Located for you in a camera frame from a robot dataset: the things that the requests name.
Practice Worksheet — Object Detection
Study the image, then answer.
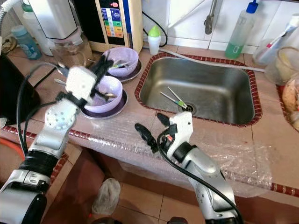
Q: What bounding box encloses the purple plastic bowl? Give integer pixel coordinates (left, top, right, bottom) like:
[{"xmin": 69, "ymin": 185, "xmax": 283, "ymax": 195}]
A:
[
  {"xmin": 102, "ymin": 47, "xmax": 139, "ymax": 77},
  {"xmin": 83, "ymin": 76, "xmax": 123, "ymax": 113}
]

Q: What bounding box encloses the round steel plate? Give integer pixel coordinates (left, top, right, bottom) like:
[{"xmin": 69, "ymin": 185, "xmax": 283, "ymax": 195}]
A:
[
  {"xmin": 118, "ymin": 60, "xmax": 142, "ymax": 82},
  {"xmin": 82, "ymin": 90, "xmax": 128, "ymax": 119}
]

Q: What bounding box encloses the black round kitchen appliance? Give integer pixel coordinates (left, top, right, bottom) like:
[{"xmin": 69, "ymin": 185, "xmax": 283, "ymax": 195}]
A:
[{"xmin": 0, "ymin": 51, "xmax": 42, "ymax": 126}]

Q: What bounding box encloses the beige water ionizer with panel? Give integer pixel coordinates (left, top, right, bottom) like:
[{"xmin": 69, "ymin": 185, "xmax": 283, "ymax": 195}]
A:
[{"xmin": 75, "ymin": 0, "xmax": 143, "ymax": 53}]

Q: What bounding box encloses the small white bottle green cap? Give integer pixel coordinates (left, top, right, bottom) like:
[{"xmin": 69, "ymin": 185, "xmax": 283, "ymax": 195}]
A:
[{"xmin": 147, "ymin": 26, "xmax": 161, "ymax": 56}]

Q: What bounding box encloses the stainless steel sink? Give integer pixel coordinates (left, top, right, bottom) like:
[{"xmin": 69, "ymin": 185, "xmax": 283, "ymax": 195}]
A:
[{"xmin": 138, "ymin": 56, "xmax": 254, "ymax": 126}]

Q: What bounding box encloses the white blender with glass jar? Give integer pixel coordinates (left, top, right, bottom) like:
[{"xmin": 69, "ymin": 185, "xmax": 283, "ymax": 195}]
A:
[{"xmin": 28, "ymin": 0, "xmax": 94, "ymax": 68}]

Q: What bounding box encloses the clear bubble wrap sheet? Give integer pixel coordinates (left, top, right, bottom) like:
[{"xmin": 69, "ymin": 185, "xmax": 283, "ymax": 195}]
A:
[{"xmin": 75, "ymin": 112, "xmax": 274, "ymax": 196}]

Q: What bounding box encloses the thin white counter pipe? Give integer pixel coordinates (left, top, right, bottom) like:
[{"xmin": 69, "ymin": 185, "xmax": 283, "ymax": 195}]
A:
[{"xmin": 161, "ymin": 48, "xmax": 267, "ymax": 73}]

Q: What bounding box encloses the small teal bottle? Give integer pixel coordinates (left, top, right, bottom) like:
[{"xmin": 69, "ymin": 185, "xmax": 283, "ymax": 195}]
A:
[{"xmin": 12, "ymin": 25, "xmax": 43, "ymax": 60}]

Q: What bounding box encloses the white plastic jug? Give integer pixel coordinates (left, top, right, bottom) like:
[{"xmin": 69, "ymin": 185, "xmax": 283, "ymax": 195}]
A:
[{"xmin": 21, "ymin": 2, "xmax": 52, "ymax": 49}]

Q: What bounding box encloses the orange plastic basin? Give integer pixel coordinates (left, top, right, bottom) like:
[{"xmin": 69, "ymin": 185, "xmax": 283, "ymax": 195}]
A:
[{"xmin": 0, "ymin": 138, "xmax": 28, "ymax": 187}]

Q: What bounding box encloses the green soap bottle blue cap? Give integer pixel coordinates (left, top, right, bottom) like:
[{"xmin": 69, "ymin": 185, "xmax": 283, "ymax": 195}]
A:
[{"xmin": 224, "ymin": 0, "xmax": 260, "ymax": 59}]

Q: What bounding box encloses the small clear plastic cup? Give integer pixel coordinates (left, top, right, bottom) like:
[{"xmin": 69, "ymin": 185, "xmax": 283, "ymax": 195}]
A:
[{"xmin": 253, "ymin": 40, "xmax": 281, "ymax": 66}]

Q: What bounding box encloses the clear plastic container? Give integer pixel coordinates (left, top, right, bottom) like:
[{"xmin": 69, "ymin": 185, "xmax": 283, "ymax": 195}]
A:
[{"xmin": 264, "ymin": 47, "xmax": 299, "ymax": 85}]

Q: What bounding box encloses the plastic bag of food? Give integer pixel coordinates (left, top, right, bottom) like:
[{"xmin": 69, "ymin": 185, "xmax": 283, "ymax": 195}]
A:
[{"xmin": 280, "ymin": 77, "xmax": 299, "ymax": 131}]

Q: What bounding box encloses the white toothpaste tube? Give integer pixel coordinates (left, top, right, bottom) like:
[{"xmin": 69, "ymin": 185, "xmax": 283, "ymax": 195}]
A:
[{"xmin": 259, "ymin": 14, "xmax": 299, "ymax": 63}]

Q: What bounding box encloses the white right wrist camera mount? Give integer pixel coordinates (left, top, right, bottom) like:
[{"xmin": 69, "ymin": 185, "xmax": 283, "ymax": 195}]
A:
[{"xmin": 168, "ymin": 111, "xmax": 193, "ymax": 150}]

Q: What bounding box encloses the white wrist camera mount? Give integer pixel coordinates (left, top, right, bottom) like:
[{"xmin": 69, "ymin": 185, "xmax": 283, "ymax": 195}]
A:
[
  {"xmin": 65, "ymin": 65, "xmax": 99, "ymax": 105},
  {"xmin": 168, "ymin": 111, "xmax": 193, "ymax": 150}
]

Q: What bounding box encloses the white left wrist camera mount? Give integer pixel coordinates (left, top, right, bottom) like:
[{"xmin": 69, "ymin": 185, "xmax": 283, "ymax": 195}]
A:
[{"xmin": 65, "ymin": 65, "xmax": 99, "ymax": 105}]

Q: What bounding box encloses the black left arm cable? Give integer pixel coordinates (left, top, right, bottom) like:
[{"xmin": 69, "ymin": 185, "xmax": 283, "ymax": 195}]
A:
[{"xmin": 16, "ymin": 62, "xmax": 75, "ymax": 154}]

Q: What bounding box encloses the metal wall faucet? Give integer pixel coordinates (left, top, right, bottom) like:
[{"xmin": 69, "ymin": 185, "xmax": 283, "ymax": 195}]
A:
[{"xmin": 205, "ymin": 0, "xmax": 220, "ymax": 35}]

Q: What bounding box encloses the silver flexible hose white tip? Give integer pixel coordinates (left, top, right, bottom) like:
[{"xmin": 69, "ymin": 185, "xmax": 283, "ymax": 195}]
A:
[{"xmin": 0, "ymin": 0, "xmax": 24, "ymax": 14}]

